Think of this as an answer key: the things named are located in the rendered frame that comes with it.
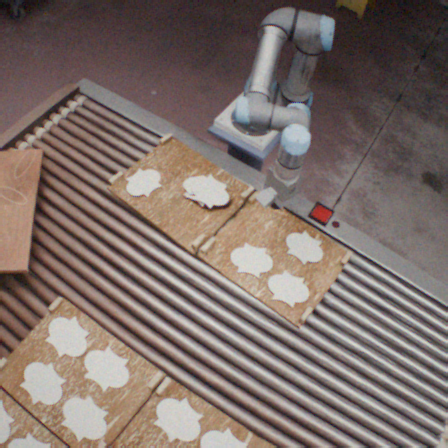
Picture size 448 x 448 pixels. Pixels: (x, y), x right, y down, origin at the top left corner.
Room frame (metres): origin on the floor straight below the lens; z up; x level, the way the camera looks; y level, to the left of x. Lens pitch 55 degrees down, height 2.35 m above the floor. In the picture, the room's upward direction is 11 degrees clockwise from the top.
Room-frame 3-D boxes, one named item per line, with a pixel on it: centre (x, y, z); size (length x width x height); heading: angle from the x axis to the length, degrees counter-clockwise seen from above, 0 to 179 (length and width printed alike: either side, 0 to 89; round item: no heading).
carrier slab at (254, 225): (0.91, -0.20, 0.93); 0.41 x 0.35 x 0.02; 62
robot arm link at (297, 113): (1.08, -0.14, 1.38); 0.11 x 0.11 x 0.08; 87
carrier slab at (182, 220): (1.12, 0.17, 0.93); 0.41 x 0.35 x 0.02; 60
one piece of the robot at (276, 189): (0.96, -0.14, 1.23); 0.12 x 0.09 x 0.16; 136
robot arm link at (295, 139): (0.98, -0.15, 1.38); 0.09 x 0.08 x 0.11; 177
